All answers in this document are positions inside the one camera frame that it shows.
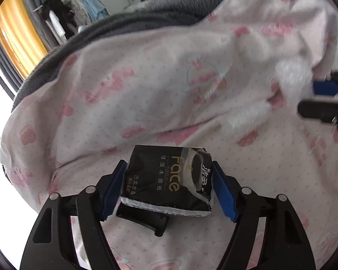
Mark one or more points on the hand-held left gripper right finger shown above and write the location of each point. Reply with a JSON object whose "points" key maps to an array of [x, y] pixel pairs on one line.
{"points": [[224, 194]]}

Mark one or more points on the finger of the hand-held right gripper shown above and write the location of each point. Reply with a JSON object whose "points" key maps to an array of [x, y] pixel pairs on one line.
{"points": [[318, 109], [326, 87]]}

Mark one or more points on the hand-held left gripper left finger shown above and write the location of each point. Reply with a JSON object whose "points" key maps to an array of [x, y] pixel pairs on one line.
{"points": [[114, 191]]}

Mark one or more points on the white foam wrap sheet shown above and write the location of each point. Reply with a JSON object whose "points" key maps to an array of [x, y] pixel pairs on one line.
{"points": [[293, 78]]}

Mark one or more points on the black tissue pack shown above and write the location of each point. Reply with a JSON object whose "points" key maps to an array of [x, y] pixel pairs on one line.
{"points": [[163, 180]]}

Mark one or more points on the pink printed blanket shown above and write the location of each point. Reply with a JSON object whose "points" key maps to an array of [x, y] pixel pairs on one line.
{"points": [[157, 90]]}

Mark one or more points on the grey fleece blanket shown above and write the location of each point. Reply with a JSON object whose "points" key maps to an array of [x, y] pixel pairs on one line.
{"points": [[62, 53]]}

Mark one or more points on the grey curtain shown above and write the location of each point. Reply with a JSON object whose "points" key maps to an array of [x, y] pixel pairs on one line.
{"points": [[2, 62], [35, 8]]}

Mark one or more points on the white hanging shirt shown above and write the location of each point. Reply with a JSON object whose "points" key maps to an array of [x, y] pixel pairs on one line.
{"points": [[57, 24]]}

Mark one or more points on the light blue hanging shirt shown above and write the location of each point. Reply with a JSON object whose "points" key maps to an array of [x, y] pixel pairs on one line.
{"points": [[87, 5]]}

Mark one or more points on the yellow curtain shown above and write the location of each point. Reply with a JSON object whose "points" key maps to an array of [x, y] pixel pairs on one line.
{"points": [[17, 28]]}

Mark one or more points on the dark hanging clothes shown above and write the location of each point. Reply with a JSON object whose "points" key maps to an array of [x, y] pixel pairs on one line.
{"points": [[56, 8]]}

